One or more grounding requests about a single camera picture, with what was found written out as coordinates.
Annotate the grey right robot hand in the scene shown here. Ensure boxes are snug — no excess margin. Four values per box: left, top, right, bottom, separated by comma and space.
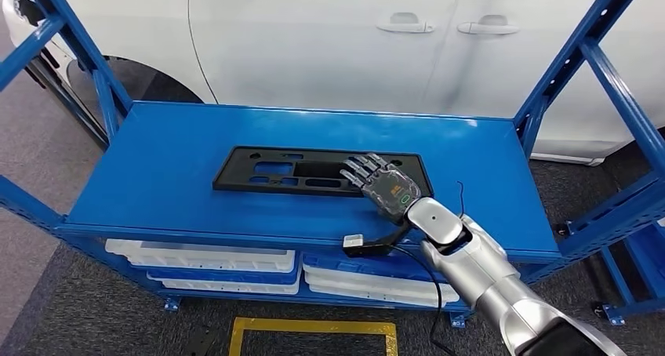
340, 153, 423, 226

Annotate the black plastic panel part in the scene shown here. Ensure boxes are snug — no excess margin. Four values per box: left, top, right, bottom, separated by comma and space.
212, 145, 434, 199

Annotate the blue metal shelf rack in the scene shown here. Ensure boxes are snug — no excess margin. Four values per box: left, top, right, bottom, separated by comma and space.
554, 176, 665, 328
0, 0, 665, 329

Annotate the white plastic crate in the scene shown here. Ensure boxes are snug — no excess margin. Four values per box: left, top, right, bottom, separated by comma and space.
309, 285, 448, 309
303, 270, 461, 303
147, 273, 301, 296
104, 238, 296, 274

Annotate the yellow floor tape square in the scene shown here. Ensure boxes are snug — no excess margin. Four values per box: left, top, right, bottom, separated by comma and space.
229, 317, 399, 356

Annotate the white car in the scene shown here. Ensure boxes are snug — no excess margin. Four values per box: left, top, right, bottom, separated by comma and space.
0, 0, 665, 166

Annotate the black floor plate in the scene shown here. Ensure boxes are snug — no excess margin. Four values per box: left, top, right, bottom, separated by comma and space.
181, 325, 216, 356

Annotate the dark metal bar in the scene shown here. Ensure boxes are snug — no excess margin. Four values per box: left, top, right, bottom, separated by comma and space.
26, 57, 110, 150

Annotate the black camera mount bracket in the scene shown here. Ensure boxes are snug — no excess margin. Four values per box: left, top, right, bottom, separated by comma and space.
343, 220, 414, 259

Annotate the black cable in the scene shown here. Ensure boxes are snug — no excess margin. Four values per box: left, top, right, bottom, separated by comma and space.
392, 244, 458, 356

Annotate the white car door handle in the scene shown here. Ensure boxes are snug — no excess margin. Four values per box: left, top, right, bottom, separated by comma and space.
456, 14, 521, 36
376, 12, 436, 35

